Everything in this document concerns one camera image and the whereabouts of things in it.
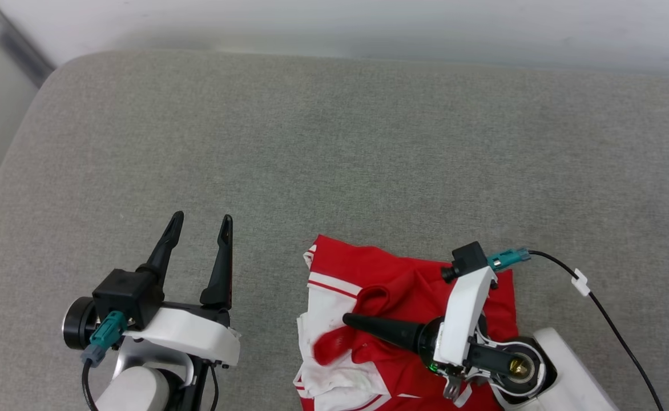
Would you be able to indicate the teal left camera connector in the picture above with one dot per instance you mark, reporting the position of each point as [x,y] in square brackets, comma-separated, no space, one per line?
[105,337]

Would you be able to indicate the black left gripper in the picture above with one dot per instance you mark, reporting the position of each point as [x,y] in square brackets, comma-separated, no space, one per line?
[79,324]

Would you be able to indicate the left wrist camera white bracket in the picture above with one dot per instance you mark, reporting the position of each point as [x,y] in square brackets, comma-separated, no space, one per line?
[186,334]

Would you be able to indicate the red and white garment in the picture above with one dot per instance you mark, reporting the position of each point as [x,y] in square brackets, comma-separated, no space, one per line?
[403,274]

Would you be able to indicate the grey fabric sofa cushion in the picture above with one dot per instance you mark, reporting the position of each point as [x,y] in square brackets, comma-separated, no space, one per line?
[311,142]

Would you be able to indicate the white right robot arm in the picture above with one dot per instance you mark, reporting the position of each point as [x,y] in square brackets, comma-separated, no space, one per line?
[568,377]

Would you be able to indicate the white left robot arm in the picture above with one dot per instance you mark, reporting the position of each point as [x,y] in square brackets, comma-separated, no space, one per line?
[134,394]

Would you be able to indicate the teal camera connector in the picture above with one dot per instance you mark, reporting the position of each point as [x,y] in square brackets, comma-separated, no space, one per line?
[508,258]
[105,337]

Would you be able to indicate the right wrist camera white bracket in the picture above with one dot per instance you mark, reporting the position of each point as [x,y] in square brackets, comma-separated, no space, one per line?
[463,311]

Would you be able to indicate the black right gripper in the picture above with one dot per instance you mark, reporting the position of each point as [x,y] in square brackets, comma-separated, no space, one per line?
[517,368]

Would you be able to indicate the teal right camera connector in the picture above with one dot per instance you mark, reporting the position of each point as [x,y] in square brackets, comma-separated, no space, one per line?
[508,258]

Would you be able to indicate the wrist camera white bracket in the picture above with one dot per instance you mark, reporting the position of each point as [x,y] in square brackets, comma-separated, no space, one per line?
[463,311]
[186,334]

